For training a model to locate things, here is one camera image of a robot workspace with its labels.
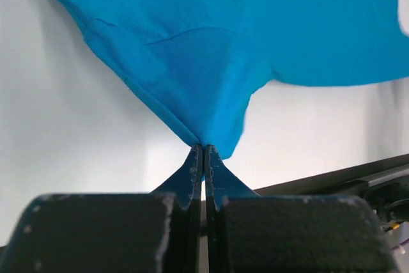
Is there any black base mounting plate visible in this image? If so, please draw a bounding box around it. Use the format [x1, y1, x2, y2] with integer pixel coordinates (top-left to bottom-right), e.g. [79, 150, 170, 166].
[255, 154, 408, 222]

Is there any blue t shirt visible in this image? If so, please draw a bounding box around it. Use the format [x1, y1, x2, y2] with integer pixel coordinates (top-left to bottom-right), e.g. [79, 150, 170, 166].
[58, 0, 408, 159]

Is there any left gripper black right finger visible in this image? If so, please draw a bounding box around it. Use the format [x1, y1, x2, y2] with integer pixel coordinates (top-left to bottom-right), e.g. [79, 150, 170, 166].
[204, 146, 399, 272]

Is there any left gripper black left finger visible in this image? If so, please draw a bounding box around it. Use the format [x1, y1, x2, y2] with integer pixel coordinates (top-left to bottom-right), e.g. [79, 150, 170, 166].
[1, 145, 203, 272]

